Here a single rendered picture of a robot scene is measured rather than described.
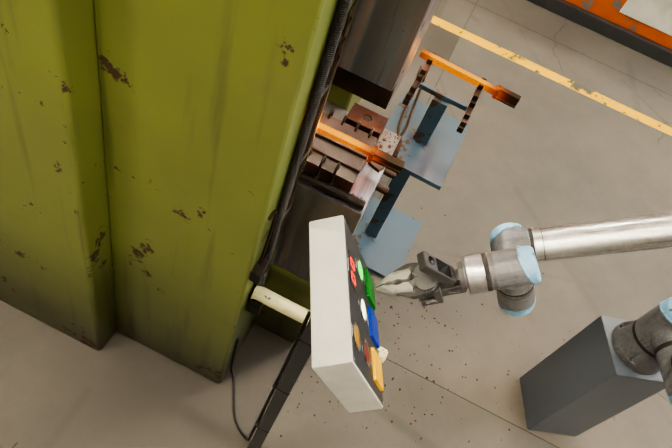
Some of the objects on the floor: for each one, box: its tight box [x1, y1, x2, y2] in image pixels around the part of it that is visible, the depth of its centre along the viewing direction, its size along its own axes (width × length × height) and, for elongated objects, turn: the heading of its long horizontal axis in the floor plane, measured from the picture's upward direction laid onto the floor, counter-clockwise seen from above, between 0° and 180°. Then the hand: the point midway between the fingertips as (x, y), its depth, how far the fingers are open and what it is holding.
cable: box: [230, 311, 311, 441], centre depth 178 cm, size 24×22×102 cm
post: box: [248, 317, 312, 448], centre depth 169 cm, size 4×4×108 cm
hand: (380, 285), depth 141 cm, fingers closed
